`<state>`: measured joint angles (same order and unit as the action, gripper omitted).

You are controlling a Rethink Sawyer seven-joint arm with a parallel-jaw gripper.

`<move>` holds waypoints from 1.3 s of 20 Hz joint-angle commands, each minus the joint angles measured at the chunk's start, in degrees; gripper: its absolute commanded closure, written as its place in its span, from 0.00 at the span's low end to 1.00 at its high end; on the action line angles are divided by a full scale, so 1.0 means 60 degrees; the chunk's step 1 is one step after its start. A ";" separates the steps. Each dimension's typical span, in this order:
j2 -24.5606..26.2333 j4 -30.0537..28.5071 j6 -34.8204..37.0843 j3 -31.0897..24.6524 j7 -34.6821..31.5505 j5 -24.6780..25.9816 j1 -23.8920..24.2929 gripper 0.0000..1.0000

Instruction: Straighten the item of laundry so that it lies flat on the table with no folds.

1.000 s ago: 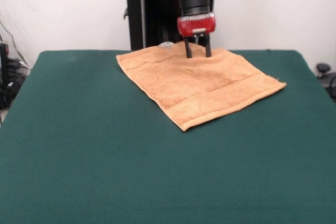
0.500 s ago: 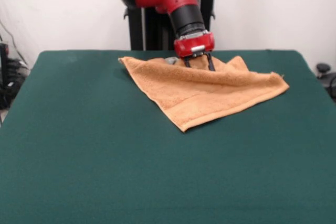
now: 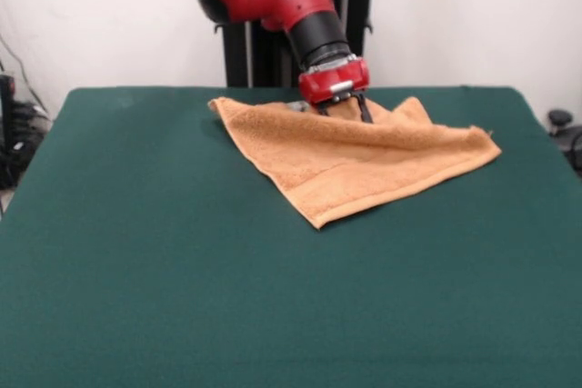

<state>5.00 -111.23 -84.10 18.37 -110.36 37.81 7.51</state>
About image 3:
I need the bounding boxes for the orange terry towel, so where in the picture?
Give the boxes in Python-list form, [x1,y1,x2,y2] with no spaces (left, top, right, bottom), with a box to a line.
[207,93,503,230]

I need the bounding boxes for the black equipment box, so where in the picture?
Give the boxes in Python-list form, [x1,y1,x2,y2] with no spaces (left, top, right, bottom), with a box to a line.
[0,73,35,190]

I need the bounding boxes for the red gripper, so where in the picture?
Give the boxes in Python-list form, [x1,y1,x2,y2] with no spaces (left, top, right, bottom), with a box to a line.
[297,56,375,124]

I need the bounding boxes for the grey cable bundle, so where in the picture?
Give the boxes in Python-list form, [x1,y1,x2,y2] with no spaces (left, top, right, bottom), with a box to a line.
[0,33,52,122]

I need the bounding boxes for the dark green table cloth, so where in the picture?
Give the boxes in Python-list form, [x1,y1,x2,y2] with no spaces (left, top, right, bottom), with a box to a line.
[0,85,582,388]

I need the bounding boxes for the black office chair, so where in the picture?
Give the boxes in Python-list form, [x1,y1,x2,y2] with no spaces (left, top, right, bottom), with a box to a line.
[547,108,582,166]

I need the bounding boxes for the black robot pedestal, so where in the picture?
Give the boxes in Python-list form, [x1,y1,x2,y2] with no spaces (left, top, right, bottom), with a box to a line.
[213,0,393,88]

